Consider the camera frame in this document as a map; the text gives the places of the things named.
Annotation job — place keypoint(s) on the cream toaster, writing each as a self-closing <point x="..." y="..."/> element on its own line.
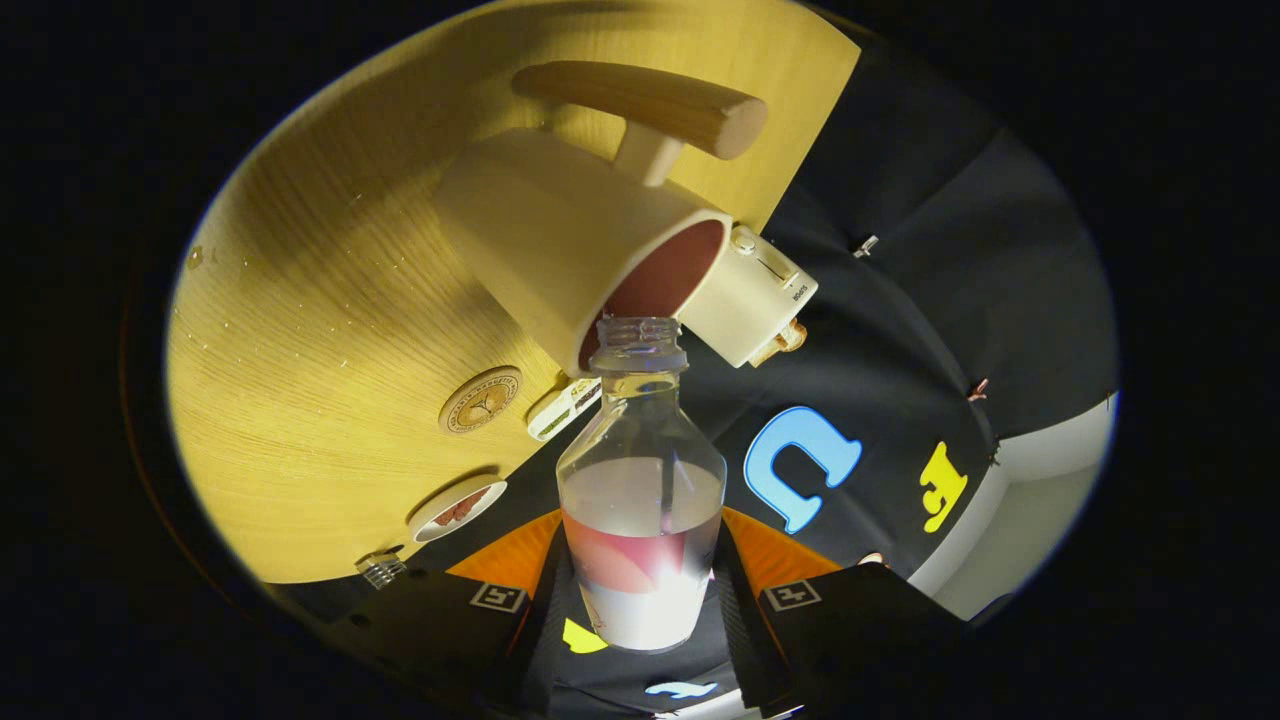
<point x="750" y="305"/>

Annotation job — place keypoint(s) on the wooden table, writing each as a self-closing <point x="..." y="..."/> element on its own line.
<point x="300" y="330"/>

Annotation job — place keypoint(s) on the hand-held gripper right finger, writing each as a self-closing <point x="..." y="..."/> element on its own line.
<point x="745" y="640"/>

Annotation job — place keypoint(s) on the white round plate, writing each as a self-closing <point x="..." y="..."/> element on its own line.
<point x="430" y="520"/>

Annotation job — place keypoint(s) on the red-brown meat slice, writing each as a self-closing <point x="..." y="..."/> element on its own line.
<point x="450" y="514"/>
<point x="478" y="498"/>

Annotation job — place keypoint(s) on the white clip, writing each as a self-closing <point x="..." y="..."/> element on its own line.
<point x="866" y="245"/>

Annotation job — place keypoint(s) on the toast slice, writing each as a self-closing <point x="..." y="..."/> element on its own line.
<point x="782" y="342"/>

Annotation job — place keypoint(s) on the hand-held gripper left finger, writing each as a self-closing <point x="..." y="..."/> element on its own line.
<point x="545" y="640"/>

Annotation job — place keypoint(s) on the round wooden coaster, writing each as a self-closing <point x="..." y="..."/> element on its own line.
<point x="480" y="400"/>

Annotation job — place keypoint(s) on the small white snack dish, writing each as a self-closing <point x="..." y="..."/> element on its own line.
<point x="560" y="410"/>

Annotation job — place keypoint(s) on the black backdrop cloth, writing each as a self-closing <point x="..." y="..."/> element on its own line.
<point x="900" y="300"/>

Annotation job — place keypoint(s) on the clear glass juice bottle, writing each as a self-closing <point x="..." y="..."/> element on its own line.
<point x="640" y="600"/>

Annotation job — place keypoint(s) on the pink clip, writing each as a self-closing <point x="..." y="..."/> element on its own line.
<point x="978" y="389"/>

